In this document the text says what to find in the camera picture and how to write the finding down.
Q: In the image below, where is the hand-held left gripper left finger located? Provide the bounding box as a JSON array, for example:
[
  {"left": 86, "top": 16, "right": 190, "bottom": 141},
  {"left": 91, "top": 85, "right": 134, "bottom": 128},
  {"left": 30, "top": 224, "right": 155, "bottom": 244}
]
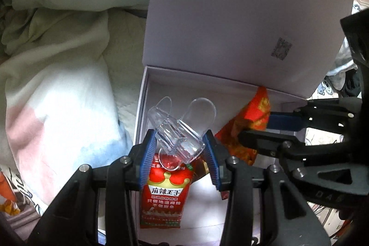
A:
[{"left": 27, "top": 129, "right": 158, "bottom": 246}]

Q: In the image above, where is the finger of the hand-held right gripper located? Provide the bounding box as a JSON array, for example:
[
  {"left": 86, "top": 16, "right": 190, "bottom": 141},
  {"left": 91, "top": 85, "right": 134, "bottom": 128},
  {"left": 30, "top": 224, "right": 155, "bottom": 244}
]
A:
[
  {"left": 240, "top": 130, "right": 358, "bottom": 205},
  {"left": 268, "top": 98, "right": 362, "bottom": 134}
]

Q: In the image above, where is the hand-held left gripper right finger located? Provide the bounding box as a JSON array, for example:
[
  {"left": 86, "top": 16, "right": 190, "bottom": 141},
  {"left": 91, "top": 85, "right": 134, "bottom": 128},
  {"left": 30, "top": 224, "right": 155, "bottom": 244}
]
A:
[{"left": 202, "top": 129, "right": 332, "bottom": 246}]

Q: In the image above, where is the red gold candy packet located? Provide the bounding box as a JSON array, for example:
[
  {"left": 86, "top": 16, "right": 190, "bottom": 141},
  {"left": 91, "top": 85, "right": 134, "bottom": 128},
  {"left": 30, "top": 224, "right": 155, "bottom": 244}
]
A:
[{"left": 215, "top": 86, "right": 271, "bottom": 166}]

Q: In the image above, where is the large red snack packet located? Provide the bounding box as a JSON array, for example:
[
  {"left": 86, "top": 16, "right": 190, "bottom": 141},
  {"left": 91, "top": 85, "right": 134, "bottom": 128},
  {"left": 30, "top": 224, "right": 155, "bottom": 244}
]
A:
[{"left": 140, "top": 152, "right": 193, "bottom": 229}]

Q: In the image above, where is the white hinged-lid box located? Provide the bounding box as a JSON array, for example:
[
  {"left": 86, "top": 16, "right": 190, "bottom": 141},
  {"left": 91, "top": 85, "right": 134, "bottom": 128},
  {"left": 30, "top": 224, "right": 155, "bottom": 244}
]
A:
[{"left": 134, "top": 0, "right": 356, "bottom": 238}]

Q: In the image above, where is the blue checked blanket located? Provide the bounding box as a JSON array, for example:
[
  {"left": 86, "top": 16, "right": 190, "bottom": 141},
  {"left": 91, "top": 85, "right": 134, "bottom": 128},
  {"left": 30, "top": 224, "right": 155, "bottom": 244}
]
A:
[{"left": 326, "top": 41, "right": 355, "bottom": 91}]

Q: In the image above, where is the cartoon printed quilt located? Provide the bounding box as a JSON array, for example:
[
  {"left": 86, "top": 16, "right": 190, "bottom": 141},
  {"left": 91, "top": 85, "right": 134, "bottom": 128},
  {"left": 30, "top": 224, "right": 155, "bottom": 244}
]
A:
[{"left": 306, "top": 0, "right": 369, "bottom": 148}]

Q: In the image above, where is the white pastel blanket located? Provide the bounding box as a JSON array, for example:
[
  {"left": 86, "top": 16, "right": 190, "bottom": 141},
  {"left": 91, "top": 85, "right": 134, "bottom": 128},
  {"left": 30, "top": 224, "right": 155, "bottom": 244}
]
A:
[{"left": 0, "top": 0, "right": 162, "bottom": 206}]

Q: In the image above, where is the orange plastic bag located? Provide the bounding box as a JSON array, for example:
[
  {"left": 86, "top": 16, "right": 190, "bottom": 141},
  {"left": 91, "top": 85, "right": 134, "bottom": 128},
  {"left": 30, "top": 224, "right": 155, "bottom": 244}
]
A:
[{"left": 0, "top": 171, "right": 21, "bottom": 215}]

